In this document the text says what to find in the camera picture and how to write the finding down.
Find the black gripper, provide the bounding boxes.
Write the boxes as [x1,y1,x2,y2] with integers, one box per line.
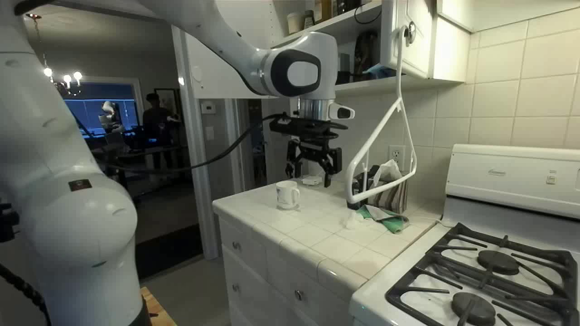
[285,132,347,190]

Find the white mug blue flowers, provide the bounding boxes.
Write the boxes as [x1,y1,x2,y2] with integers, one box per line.
[274,179,303,212]

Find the striped dish towel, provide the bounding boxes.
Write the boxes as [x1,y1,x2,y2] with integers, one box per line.
[365,158,408,216]

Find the green cloth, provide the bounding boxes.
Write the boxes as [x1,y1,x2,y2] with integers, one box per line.
[352,203,412,236]

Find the clear plastic container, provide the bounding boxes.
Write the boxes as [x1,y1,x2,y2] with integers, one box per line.
[336,53,356,85]

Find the white plastic clothes hanger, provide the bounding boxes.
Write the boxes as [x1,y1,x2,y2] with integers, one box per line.
[345,20,421,207]

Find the blue cloth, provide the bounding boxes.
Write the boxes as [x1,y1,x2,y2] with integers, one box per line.
[363,62,399,82]

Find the white base cabinet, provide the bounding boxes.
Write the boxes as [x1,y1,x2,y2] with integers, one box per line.
[216,214,368,326]

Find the dark tall jar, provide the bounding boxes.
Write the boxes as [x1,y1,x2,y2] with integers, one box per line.
[352,29,381,80]

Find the white ceramic jar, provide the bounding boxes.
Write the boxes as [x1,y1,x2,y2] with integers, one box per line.
[285,9,305,36]

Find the black stove grate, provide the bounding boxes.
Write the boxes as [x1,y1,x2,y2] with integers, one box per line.
[385,221,580,326]

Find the person in dark clothes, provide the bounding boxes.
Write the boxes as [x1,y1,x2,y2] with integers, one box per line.
[142,91,180,170]

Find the black floor mat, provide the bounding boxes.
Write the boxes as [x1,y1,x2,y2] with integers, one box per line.
[134,223,205,281]

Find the white gas stove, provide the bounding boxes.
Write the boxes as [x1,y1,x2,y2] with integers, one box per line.
[348,143,580,326]

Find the black burner cap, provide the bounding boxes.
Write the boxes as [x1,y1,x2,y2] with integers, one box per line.
[477,248,522,277]
[450,292,497,326]

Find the wooden board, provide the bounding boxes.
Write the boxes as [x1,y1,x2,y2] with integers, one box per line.
[140,286,178,326]

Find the blue lit window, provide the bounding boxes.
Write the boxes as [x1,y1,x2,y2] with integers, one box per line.
[62,80,144,143]

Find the lit chandelier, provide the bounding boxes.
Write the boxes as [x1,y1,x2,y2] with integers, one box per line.
[26,11,87,98]

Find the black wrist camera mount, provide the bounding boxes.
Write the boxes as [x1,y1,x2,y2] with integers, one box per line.
[269,114,352,140]

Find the white wall cupboard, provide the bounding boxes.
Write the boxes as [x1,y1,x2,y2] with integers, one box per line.
[270,0,439,100]

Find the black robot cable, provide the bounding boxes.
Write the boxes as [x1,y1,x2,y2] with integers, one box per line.
[120,111,289,178]

